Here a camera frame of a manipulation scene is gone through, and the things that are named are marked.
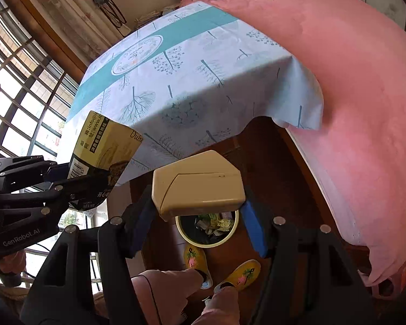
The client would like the person's leg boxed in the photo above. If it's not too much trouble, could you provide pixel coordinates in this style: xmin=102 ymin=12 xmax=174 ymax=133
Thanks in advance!
xmin=131 ymin=268 xmax=205 ymax=325
xmin=193 ymin=286 xmax=241 ymax=325

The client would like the yellow and dark green box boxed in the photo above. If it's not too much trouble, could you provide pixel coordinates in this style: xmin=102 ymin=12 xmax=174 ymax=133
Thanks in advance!
xmin=67 ymin=110 xmax=144 ymax=214

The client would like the pink bed sheet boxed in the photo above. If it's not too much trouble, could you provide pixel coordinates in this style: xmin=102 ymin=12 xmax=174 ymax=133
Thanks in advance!
xmin=179 ymin=0 xmax=406 ymax=287

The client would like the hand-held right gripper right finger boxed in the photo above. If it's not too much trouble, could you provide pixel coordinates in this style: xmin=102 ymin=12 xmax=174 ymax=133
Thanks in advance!
xmin=241 ymin=201 xmax=376 ymax=325

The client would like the yellow embroidered slipper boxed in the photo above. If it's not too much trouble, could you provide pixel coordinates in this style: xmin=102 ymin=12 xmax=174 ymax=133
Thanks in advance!
xmin=214 ymin=259 xmax=262 ymax=294
xmin=184 ymin=244 xmax=213 ymax=290

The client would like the stack of papers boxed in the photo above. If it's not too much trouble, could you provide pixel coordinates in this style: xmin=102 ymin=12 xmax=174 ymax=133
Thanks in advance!
xmin=133 ymin=3 xmax=180 ymax=29

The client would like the beige plastic box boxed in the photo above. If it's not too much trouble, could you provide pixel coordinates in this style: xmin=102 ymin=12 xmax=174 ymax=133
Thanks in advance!
xmin=152 ymin=149 xmax=247 ymax=221

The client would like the black waste bin cream rim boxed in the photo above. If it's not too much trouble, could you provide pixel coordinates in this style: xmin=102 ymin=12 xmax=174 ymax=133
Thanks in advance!
xmin=175 ymin=210 xmax=240 ymax=248

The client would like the person's right leg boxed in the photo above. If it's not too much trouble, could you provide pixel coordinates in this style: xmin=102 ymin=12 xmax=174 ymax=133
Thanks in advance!
xmin=193 ymin=286 xmax=241 ymax=325

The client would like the window with black grille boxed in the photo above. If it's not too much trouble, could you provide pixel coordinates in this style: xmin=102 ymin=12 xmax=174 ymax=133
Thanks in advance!
xmin=0 ymin=0 xmax=99 ymax=292

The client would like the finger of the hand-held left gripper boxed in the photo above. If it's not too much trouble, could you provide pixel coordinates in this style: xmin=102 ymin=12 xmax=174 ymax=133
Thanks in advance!
xmin=0 ymin=155 xmax=69 ymax=185
xmin=0 ymin=175 xmax=113 ymax=216

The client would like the person's left leg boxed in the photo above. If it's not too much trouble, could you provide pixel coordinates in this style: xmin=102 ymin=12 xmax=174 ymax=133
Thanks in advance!
xmin=131 ymin=268 xmax=205 ymax=325

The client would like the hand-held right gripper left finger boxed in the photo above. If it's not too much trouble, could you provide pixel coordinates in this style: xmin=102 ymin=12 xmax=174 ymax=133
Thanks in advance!
xmin=19 ymin=192 xmax=156 ymax=325

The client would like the beige patterned curtain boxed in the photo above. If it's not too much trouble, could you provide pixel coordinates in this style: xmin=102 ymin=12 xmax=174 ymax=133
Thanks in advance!
xmin=15 ymin=0 xmax=136 ymax=61

